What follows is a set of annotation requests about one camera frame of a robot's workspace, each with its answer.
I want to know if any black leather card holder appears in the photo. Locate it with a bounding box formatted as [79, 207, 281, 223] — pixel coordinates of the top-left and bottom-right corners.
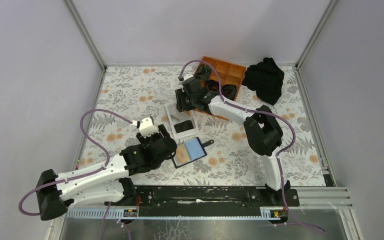
[172, 137, 215, 169]

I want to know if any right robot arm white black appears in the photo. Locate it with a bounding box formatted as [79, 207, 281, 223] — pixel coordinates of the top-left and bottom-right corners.
[175, 76, 290, 206]

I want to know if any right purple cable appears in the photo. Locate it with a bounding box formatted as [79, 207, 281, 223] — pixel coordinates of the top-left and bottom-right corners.
[178, 59, 327, 236]

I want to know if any black crumpled cloth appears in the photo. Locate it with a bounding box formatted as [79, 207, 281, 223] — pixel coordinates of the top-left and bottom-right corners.
[242, 57, 285, 105]

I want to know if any orange compartment tray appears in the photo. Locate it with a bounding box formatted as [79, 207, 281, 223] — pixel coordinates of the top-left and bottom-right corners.
[191, 55, 248, 122]

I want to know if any black card in box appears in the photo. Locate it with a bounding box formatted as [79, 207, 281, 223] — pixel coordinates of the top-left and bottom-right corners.
[174, 120, 195, 133]

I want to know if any dark rolled item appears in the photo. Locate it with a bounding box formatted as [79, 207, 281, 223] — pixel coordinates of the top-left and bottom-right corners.
[221, 84, 238, 101]
[193, 64, 212, 82]
[204, 79, 220, 93]

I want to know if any dark rolled item top left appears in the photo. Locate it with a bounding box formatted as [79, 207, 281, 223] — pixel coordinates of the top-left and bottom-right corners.
[193, 64, 212, 82]

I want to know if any dark rolled item middle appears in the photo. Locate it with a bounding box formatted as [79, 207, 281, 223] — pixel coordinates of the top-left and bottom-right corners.
[204, 79, 220, 93]

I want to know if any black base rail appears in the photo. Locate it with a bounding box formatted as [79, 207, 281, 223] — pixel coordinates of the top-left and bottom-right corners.
[111, 185, 300, 211]

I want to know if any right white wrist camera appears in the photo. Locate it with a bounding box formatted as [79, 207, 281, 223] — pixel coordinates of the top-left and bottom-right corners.
[178, 73, 194, 82]

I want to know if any dark rolled item right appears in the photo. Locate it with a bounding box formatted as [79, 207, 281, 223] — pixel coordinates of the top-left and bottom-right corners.
[221, 84, 238, 101]

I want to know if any white plastic card box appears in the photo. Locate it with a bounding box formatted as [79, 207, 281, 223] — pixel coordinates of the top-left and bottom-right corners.
[164, 102, 199, 141]

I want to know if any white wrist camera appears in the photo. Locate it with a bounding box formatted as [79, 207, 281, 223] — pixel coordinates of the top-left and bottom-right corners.
[136, 116, 158, 138]
[178, 73, 194, 82]

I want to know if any slotted cable duct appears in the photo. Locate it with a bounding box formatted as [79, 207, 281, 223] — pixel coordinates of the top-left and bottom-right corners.
[65, 207, 281, 221]

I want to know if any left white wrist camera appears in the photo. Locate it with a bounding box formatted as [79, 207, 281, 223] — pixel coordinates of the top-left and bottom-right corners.
[136, 116, 158, 138]

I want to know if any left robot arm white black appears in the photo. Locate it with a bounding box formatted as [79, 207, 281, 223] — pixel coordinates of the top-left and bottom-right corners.
[36, 124, 177, 221]

